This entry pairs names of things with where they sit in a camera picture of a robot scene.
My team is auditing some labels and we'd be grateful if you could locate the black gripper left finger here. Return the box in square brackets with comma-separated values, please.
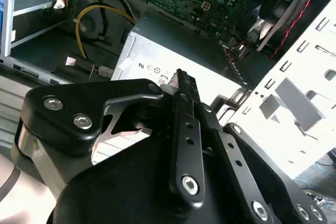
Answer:
[14, 68, 207, 208]

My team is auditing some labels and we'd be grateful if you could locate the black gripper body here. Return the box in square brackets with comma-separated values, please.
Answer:
[52, 133, 254, 224]

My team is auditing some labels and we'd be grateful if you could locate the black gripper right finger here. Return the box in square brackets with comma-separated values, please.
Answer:
[184, 72, 329, 224]

